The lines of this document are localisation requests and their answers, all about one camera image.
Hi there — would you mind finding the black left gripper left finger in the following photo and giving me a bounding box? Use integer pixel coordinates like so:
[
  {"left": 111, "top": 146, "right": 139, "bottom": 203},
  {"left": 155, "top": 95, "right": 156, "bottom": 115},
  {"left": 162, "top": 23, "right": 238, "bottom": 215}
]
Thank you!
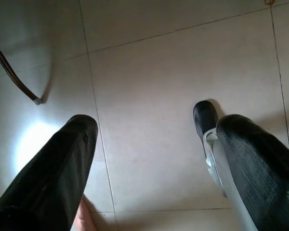
[{"left": 0, "top": 114, "right": 98, "bottom": 231}]

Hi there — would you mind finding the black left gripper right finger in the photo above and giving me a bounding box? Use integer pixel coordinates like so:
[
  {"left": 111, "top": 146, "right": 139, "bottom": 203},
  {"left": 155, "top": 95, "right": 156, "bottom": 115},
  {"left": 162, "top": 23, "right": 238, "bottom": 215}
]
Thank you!
[{"left": 215, "top": 114, "right": 289, "bottom": 231}]

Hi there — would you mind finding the black white robot left foot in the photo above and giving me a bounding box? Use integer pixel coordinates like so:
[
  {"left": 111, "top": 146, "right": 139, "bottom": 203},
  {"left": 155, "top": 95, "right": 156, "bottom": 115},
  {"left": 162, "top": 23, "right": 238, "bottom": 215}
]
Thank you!
[{"left": 192, "top": 100, "right": 256, "bottom": 231}]

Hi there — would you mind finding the brown strap with metal tip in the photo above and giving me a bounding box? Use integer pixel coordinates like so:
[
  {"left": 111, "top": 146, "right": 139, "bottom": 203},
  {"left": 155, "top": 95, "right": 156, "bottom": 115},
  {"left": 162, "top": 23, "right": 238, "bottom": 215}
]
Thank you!
[{"left": 0, "top": 39, "right": 43, "bottom": 106}]

